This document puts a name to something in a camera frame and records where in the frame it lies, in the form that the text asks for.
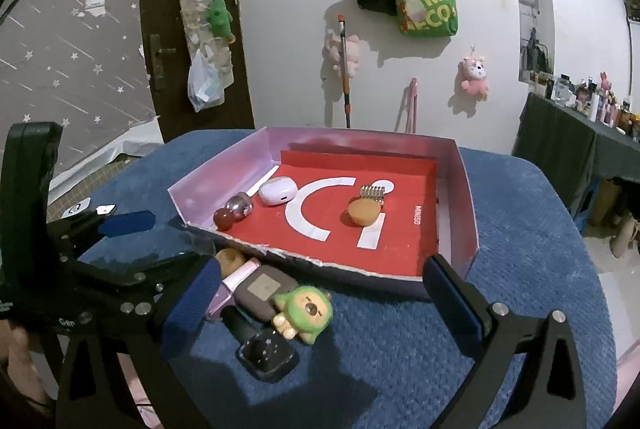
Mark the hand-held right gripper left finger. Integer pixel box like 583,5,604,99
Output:
57,254,223,429

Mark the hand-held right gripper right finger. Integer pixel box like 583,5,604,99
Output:
422,254,587,429

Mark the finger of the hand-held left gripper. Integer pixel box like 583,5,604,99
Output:
65,251,211,306
47,210,156,260

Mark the small tan round ball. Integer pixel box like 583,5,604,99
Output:
215,248,247,277

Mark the brown square case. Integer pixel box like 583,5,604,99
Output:
234,265,301,321

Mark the purple cardboard box red bottom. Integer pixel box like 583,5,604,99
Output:
167,125,482,301

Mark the black nail polish bottle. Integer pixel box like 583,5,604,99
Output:
221,305,300,382

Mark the red-brown ball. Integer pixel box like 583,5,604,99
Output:
213,208,238,231

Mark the clear glitter bottle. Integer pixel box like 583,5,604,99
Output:
227,191,255,219

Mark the green hooded figurine toy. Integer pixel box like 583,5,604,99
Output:
271,286,333,346

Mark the orange round soap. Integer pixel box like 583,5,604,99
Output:
347,198,383,226

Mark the silver studded cylinder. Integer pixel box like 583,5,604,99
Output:
359,183,386,204

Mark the lavender earbud case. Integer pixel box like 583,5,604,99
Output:
258,176,299,207

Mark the person's left hand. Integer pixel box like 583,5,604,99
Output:
0,321,53,405

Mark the clear plastic bag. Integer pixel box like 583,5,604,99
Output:
187,49,226,112

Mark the dark cloth covered table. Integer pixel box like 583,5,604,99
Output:
512,91,640,220

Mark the dark wooden door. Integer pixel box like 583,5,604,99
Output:
139,0,256,144

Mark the pink plush pendant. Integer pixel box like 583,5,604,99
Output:
460,55,490,102

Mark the green plush toy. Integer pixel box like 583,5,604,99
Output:
207,0,236,44

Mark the clear hanging organiser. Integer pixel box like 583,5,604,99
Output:
170,0,236,87

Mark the row of cosmetic bottles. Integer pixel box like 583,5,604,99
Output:
525,71,640,137

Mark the orange-tipped mop pole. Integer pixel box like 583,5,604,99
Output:
337,14,353,128

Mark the pale pink plush toy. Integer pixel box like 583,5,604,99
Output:
322,26,362,77

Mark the green tote bag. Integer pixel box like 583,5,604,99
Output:
397,0,459,38

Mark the brass door handle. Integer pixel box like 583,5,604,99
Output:
149,34,177,90

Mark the wall mirror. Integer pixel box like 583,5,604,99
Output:
511,0,557,84

